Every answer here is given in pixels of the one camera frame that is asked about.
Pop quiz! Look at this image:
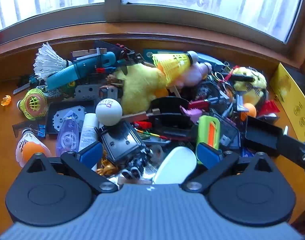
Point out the teal handle tool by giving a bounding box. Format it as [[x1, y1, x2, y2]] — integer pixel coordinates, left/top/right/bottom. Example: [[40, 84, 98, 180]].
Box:
[[46, 52, 118, 90]]

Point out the red blue toy part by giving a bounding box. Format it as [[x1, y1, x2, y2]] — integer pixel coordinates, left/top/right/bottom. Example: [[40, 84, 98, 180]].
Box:
[[96, 66, 118, 74]]

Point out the black flat box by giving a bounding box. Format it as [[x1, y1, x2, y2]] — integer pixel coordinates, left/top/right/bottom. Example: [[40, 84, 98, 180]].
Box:
[[94, 39, 123, 55]]

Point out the grey perforated plastic block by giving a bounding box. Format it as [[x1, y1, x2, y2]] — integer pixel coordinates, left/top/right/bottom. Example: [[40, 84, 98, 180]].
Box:
[[74, 84, 99, 101]]

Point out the grey studded plate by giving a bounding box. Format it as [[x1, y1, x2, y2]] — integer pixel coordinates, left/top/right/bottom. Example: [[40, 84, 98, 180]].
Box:
[[37, 84, 66, 100]]

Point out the yellow plush chick keychain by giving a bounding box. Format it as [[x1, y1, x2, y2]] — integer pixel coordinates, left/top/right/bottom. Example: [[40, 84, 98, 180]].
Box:
[[232, 66, 267, 105]]

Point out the dark teal box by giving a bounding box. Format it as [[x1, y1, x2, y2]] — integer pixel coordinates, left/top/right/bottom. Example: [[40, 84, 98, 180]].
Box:
[[142, 49, 167, 63]]

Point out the black curved case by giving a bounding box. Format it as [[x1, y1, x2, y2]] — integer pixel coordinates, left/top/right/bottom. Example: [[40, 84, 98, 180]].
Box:
[[149, 97, 197, 140]]

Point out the white feather shuttlecock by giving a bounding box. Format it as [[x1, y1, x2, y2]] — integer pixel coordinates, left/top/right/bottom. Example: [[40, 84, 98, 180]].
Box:
[[33, 43, 73, 81]]

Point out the white tube bottle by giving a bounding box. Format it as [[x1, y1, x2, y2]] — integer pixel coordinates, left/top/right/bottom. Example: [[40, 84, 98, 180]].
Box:
[[78, 113, 100, 172]]

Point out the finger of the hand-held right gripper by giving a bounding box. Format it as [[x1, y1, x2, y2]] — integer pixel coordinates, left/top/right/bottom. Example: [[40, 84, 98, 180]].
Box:
[[277, 133, 305, 177]]

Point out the red plastic piece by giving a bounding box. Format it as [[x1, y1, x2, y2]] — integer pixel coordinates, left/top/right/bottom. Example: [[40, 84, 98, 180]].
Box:
[[257, 100, 280, 117]]

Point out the pink plastic piece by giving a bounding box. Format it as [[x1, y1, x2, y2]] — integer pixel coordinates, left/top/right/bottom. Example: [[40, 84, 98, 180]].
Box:
[[180, 105, 202, 124]]

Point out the wooden stick piece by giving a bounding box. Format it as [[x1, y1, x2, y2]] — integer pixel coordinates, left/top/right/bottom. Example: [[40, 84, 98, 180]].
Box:
[[122, 109, 161, 122]]

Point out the white plastic shuttlecock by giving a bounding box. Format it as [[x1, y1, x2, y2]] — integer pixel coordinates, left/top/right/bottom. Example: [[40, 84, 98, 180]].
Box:
[[16, 129, 52, 167]]

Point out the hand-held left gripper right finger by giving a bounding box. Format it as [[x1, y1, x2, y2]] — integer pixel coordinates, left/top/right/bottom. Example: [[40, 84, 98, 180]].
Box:
[[181, 142, 276, 195]]

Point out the grey metal bar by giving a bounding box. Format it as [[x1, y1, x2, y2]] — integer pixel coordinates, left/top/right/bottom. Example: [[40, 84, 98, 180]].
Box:
[[13, 82, 30, 95]]

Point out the teal frilly hair tie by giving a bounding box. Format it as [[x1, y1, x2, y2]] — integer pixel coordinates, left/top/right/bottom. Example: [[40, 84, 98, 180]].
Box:
[[29, 74, 46, 83]]

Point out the gold foil wrapper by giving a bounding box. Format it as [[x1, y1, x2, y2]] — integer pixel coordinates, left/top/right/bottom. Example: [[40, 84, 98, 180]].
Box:
[[96, 159, 118, 177]]

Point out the yellow green nylon shuttlecock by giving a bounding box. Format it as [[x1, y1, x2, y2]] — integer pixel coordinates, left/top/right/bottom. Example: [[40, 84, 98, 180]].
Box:
[[17, 89, 48, 120]]

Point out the black frilly hair tie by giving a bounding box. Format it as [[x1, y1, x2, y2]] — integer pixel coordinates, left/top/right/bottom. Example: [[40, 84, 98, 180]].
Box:
[[16, 74, 30, 87]]

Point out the large yellow plush toy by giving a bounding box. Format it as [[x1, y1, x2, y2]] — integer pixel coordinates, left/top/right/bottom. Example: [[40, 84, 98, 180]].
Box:
[[114, 63, 169, 115]]

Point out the green orange utility knife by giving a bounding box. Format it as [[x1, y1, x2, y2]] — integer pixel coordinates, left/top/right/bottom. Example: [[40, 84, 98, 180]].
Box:
[[196, 115, 221, 165]]

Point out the yellow cardboard box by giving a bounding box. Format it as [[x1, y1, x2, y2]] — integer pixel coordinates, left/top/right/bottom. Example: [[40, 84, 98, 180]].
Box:
[[270, 62, 305, 143]]

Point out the brown round motor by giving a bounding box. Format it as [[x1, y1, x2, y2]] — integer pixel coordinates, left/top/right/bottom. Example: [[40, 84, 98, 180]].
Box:
[[99, 85, 121, 103]]

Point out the pink plush toy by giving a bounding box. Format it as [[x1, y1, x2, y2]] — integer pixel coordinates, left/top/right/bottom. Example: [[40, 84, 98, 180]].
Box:
[[177, 61, 213, 87]]

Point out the black rectangular box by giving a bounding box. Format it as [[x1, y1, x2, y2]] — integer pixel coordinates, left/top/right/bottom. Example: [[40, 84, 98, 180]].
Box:
[[245, 116, 283, 157]]

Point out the white oval case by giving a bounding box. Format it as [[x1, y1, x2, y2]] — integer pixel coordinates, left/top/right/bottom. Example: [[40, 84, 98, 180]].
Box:
[[152, 146, 197, 185]]

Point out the blue grey oval case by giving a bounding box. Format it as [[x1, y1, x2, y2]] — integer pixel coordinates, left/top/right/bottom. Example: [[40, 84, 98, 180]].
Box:
[[198, 52, 227, 71]]

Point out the wooden desktop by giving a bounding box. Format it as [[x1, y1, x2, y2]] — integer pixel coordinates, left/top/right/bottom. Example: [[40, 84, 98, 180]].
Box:
[[0, 75, 305, 233]]

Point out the purple correction tape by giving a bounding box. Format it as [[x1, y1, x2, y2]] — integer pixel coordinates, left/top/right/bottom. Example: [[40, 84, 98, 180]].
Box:
[[56, 117, 79, 157]]

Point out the white ping pong ball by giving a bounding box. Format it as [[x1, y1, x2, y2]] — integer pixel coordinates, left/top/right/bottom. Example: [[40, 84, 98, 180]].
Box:
[[95, 97, 123, 126]]

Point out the window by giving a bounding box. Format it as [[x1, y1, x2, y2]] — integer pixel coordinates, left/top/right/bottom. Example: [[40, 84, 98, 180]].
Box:
[[0, 0, 305, 48]]

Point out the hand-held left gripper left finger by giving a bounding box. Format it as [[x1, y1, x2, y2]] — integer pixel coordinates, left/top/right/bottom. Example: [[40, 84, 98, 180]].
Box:
[[26, 142, 118, 195]]

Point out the wooden window sill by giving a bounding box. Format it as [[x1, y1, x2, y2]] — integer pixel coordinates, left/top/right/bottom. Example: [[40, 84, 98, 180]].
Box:
[[0, 21, 303, 68]]

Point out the notched wooden block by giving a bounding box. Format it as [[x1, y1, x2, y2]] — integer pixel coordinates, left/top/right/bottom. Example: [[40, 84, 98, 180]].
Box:
[[72, 48, 101, 58]]

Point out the grey perforated plate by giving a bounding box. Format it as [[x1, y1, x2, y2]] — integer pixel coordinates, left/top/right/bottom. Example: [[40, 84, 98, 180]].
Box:
[[53, 106, 86, 130]]

